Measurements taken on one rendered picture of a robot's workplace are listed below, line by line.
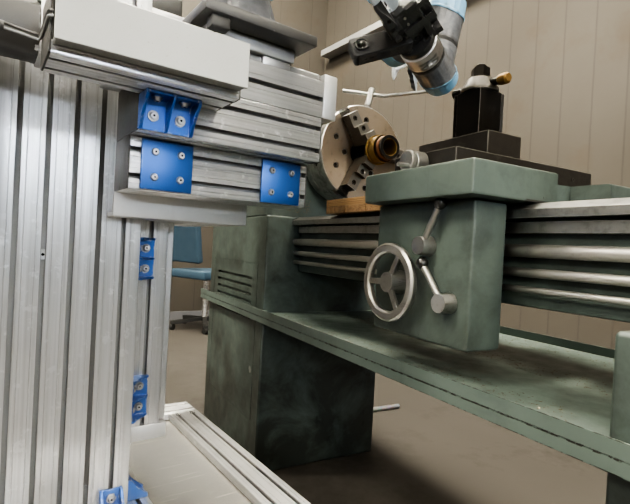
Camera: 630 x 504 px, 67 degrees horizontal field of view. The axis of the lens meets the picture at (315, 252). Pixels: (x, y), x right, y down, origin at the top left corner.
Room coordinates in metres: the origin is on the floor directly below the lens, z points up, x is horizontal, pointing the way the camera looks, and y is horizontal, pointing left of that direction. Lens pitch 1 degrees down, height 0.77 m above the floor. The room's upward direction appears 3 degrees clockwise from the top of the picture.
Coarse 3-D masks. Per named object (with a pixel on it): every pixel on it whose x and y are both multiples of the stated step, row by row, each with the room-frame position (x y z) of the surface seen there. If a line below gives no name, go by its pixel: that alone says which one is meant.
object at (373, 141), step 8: (376, 136) 1.46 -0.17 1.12; (384, 136) 1.43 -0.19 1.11; (392, 136) 1.44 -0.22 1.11; (368, 144) 1.47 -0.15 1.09; (376, 144) 1.43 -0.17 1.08; (384, 144) 1.49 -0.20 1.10; (392, 144) 1.46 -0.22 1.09; (368, 152) 1.47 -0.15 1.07; (376, 152) 1.44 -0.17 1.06; (384, 152) 1.43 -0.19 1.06; (392, 152) 1.46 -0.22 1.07; (376, 160) 1.46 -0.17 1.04; (384, 160) 1.46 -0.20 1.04
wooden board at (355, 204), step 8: (328, 200) 1.39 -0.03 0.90; (336, 200) 1.35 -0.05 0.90; (344, 200) 1.31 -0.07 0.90; (352, 200) 1.28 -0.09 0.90; (360, 200) 1.24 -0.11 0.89; (328, 208) 1.38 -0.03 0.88; (336, 208) 1.35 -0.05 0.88; (344, 208) 1.31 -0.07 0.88; (352, 208) 1.27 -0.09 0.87; (360, 208) 1.24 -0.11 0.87; (368, 208) 1.21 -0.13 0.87; (376, 208) 1.18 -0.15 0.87
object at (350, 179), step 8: (352, 160) 1.55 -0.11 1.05; (360, 160) 1.50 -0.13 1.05; (368, 160) 1.48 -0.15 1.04; (352, 168) 1.52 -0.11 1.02; (360, 168) 1.49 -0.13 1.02; (368, 168) 1.49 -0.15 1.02; (352, 176) 1.50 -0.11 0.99; (360, 176) 1.50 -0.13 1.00; (344, 184) 1.50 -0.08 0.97; (352, 184) 1.50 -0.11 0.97; (344, 192) 1.53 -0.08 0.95
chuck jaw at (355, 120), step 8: (344, 112) 1.53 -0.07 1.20; (352, 112) 1.49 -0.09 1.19; (344, 120) 1.52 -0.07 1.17; (352, 120) 1.49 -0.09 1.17; (360, 120) 1.51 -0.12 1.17; (352, 128) 1.50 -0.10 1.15; (360, 128) 1.48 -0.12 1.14; (368, 128) 1.50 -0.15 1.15; (352, 136) 1.53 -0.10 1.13; (360, 136) 1.49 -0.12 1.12; (368, 136) 1.48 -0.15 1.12; (360, 144) 1.51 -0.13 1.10
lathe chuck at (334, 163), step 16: (336, 112) 1.52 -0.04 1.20; (368, 112) 1.57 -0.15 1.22; (336, 128) 1.51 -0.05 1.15; (384, 128) 1.60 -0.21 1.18; (336, 144) 1.51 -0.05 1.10; (352, 144) 1.54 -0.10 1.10; (320, 160) 1.50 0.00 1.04; (336, 160) 1.51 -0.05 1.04; (320, 176) 1.53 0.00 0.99; (336, 176) 1.52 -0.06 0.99; (336, 192) 1.56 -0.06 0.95; (352, 192) 1.55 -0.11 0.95
